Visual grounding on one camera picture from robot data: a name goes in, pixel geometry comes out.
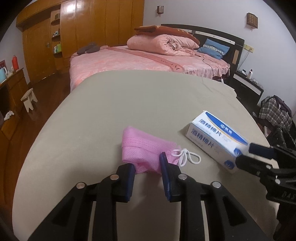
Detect white blue medicine box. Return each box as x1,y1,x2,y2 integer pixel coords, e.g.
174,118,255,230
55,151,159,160
186,110,249,174

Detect pink face mask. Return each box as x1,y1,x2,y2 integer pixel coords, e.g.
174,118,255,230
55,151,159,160
121,126,201,174

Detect plaid clothing pile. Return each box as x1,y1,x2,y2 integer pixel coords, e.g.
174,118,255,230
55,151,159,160
258,95,292,131

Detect black nightstand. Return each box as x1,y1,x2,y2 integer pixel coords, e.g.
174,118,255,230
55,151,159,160
229,71,264,112

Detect grey table cover cloth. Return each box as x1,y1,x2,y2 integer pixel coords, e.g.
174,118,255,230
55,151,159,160
12,70,278,240

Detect white lotion bottle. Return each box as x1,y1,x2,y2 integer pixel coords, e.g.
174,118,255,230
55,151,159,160
247,69,253,79

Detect black headboard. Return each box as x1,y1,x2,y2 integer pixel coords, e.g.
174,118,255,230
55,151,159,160
161,24,245,82

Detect blue pillow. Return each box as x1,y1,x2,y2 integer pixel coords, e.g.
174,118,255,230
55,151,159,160
197,39,230,60

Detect small white wooden stool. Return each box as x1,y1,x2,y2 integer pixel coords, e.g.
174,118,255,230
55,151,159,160
21,88,38,113

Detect wooden sideboard cabinet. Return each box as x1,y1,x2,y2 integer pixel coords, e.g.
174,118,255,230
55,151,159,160
0,67,30,176

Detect folded pink quilt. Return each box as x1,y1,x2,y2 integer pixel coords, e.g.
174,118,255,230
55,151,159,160
127,34,199,56

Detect light blue electric kettle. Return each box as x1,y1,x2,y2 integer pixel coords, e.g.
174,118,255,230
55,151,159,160
0,66,7,83

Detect red thermos bottle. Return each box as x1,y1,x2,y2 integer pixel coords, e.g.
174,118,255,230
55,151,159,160
12,55,19,71

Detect bed with pink sheet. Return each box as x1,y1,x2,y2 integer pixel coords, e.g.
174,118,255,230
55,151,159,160
69,46,230,91

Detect red photo frames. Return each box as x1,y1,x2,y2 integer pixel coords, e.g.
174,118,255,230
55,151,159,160
0,60,6,68

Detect dark slippers on bed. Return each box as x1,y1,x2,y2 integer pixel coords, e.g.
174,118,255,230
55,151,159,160
76,43,100,55

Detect red brown folded blanket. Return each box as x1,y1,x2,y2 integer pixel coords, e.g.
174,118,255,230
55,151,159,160
134,25,200,45

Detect wooden wardrobe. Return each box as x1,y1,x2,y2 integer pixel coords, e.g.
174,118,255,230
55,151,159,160
16,0,144,85

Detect wall lamp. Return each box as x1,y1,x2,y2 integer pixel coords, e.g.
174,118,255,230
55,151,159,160
246,13,258,29

